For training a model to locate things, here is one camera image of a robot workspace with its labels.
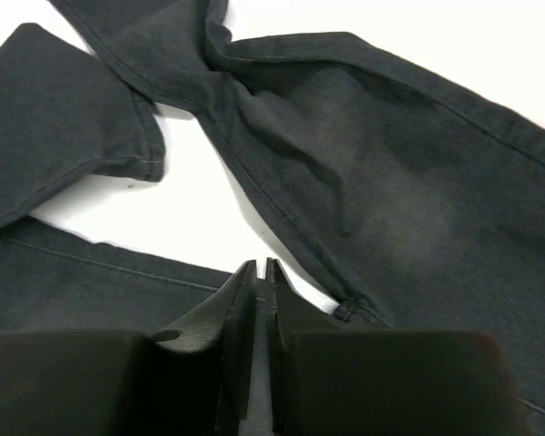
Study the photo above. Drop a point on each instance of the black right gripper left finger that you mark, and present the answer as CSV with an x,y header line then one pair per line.
x,y
203,363

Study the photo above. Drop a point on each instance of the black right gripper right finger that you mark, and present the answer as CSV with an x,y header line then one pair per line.
x,y
291,316

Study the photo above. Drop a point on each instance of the black trousers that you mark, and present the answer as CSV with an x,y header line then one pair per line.
x,y
418,205

